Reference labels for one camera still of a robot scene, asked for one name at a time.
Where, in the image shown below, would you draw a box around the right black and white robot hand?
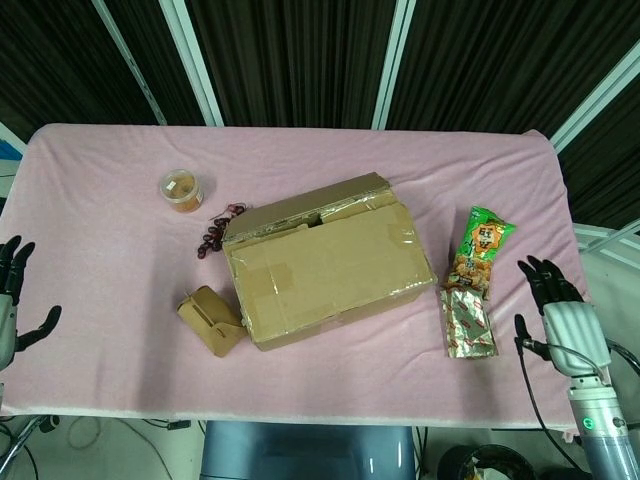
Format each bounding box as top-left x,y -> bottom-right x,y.
514,255 -> 612,376

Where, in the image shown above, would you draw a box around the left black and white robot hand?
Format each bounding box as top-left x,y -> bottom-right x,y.
0,234 -> 63,371

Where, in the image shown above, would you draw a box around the large brown cardboard box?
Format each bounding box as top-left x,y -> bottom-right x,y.
221,172 -> 440,353

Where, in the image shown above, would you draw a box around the small kraft paper gable box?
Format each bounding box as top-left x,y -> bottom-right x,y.
175,284 -> 246,359

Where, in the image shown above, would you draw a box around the white metal rack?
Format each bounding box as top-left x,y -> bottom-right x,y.
572,222 -> 640,301

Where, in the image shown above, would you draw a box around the green snack bag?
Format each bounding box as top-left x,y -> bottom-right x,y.
442,205 -> 516,301
439,287 -> 500,360

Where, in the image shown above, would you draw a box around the pink tablecloth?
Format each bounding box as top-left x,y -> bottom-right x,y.
0,122 -> 614,431

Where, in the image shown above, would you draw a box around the black round bin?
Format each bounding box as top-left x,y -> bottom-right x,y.
437,442 -> 536,480

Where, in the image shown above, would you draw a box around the clear plastic jar yellow contents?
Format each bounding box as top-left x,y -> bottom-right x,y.
159,168 -> 205,215

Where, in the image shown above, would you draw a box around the dark red grape bunch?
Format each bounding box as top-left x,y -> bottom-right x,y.
196,201 -> 250,261

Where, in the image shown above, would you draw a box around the grey-blue robot torso base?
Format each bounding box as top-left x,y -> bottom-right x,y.
199,420 -> 416,480

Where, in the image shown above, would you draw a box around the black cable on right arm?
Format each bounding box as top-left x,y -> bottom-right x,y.
517,335 -> 640,480

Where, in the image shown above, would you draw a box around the metal chair frame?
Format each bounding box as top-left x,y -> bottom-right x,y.
0,414 -> 57,480

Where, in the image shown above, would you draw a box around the slanted white frame post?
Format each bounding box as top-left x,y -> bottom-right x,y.
92,0 -> 167,126

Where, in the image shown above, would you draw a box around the double white frame post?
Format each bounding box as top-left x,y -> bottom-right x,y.
159,0 -> 224,127

